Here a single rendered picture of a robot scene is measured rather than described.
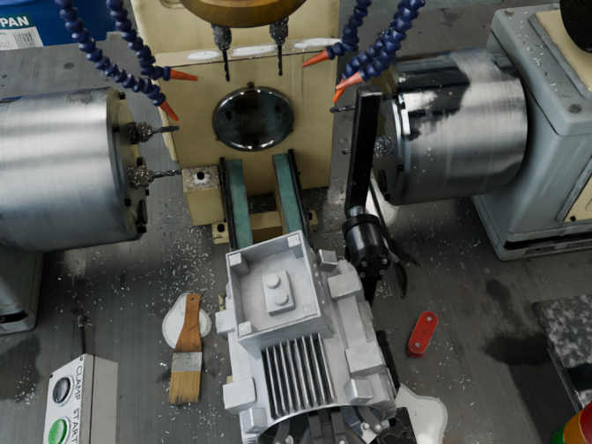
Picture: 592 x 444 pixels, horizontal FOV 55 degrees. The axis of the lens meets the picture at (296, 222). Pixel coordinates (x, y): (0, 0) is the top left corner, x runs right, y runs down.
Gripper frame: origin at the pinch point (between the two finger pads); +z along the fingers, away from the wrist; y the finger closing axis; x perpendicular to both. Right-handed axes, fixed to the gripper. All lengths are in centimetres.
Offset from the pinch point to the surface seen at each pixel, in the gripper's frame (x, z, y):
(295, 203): 19.7, 30.5, -4.0
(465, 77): -4.6, 33.9, -30.2
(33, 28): 81, 158, 72
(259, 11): -20.8, 33.6, 0.7
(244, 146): 17.3, 42.7, 3.7
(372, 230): 5.3, 15.3, -12.6
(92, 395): -0.6, -4.0, 25.9
